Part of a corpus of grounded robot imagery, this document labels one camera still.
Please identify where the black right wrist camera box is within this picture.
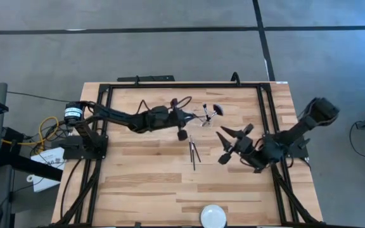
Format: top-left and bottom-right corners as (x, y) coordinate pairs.
(241, 141), (262, 164)

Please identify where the yellow cable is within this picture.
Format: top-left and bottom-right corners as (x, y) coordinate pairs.
(1, 116), (60, 151)

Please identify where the black clamp hook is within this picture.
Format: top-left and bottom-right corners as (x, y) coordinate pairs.
(230, 71), (241, 87)

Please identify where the white paper box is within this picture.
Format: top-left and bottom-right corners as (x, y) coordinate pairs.
(26, 146), (67, 193)

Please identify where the black stand beam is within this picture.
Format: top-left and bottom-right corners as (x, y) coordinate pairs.
(0, 126), (63, 182)

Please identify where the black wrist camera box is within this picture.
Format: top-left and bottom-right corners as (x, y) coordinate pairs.
(150, 105), (171, 124)
(241, 141), (262, 164)

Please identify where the brown fan makeup brush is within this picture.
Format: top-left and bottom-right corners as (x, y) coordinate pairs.
(207, 103), (225, 125)

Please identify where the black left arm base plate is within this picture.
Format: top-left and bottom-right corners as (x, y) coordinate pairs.
(51, 134), (109, 161)

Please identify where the white round disc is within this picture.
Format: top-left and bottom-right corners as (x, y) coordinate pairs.
(200, 204), (227, 228)

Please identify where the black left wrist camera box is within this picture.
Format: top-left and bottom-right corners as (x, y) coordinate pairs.
(150, 105), (171, 124)

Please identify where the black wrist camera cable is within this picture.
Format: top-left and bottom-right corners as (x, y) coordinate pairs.
(136, 96), (193, 117)

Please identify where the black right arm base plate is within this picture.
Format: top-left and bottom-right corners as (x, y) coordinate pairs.
(283, 136), (310, 159)

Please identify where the black aluminium table frame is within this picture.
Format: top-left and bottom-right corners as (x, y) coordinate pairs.
(38, 82), (324, 228)

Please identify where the clear acrylic compartment container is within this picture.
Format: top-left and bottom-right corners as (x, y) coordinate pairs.
(192, 113), (215, 128)

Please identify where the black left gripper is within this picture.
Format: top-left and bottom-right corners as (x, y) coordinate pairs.
(169, 98), (200, 142)

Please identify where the black flat bar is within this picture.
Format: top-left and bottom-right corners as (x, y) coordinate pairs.
(116, 75), (176, 83)

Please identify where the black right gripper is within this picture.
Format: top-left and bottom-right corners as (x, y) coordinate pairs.
(215, 123), (266, 174)

